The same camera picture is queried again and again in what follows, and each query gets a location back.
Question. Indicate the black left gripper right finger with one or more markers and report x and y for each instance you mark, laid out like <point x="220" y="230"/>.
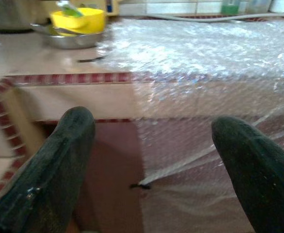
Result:
<point x="260" y="182"/>

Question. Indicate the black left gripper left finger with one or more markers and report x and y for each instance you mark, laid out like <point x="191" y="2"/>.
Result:
<point x="42" y="182"/>

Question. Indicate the yellow plastic bowl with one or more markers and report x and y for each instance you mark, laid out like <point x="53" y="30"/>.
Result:
<point x="91" y="21"/>

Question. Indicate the maroon cabinet door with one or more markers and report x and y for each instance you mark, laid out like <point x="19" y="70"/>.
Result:
<point x="113" y="157"/>

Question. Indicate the black tape piece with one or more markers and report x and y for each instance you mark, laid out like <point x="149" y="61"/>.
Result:
<point x="91" y="59"/>

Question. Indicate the small steel bowl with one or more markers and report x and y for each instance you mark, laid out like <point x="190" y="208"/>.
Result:
<point x="71" y="42"/>

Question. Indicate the clear bubble wrap sheet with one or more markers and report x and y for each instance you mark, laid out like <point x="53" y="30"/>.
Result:
<point x="193" y="48"/>

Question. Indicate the green and white utensil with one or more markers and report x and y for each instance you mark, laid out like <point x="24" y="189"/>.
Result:
<point x="73" y="11"/>

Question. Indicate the green liquid bottle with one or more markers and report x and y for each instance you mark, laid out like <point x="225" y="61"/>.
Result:
<point x="230" y="9"/>

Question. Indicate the clear plastic bottle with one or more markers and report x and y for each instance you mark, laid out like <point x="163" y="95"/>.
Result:
<point x="258" y="6"/>

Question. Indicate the white labelled bottle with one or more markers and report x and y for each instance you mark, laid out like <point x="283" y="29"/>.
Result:
<point x="283" y="6"/>

